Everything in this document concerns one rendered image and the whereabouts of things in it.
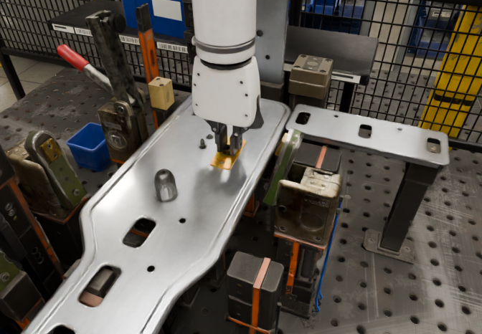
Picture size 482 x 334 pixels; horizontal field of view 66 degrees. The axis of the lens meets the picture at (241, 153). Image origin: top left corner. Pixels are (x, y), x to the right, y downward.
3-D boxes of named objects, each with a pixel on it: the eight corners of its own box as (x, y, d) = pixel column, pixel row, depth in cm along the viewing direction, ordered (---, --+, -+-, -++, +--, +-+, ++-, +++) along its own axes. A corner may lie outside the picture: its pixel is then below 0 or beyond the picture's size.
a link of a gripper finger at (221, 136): (201, 117, 60) (204, 149, 65) (219, 121, 59) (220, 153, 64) (209, 107, 63) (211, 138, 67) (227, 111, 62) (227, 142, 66)
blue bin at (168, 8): (220, 47, 92) (218, -8, 83) (124, 26, 102) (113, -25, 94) (249, 25, 103) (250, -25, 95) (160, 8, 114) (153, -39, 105)
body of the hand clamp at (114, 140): (155, 241, 87) (125, 116, 65) (130, 232, 89) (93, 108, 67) (168, 222, 91) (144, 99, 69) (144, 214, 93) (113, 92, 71)
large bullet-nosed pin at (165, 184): (172, 211, 57) (166, 180, 53) (154, 205, 58) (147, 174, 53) (181, 196, 59) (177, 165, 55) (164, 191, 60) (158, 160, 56)
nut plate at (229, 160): (229, 170, 61) (229, 165, 61) (209, 165, 63) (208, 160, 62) (247, 141, 67) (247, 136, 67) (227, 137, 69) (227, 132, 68)
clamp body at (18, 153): (102, 315, 74) (36, 179, 50) (56, 295, 77) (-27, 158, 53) (129, 276, 80) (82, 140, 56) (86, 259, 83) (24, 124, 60)
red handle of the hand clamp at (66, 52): (128, 107, 64) (52, 47, 62) (124, 114, 66) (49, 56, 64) (141, 94, 67) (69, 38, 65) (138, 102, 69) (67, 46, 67)
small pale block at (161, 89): (182, 216, 93) (163, 87, 70) (170, 212, 94) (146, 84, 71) (188, 206, 95) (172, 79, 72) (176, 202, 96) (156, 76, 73)
